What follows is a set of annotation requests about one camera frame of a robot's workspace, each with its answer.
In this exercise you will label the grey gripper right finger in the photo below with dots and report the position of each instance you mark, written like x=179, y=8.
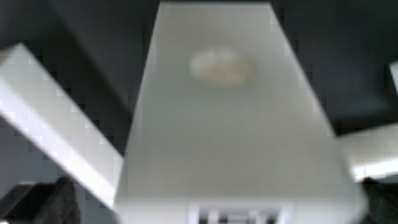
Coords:
x=383, y=202

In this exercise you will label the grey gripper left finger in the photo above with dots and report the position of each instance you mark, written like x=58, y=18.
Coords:
x=40, y=203

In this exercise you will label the white flat panel piece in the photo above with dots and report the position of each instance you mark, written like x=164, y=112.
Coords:
x=232, y=161

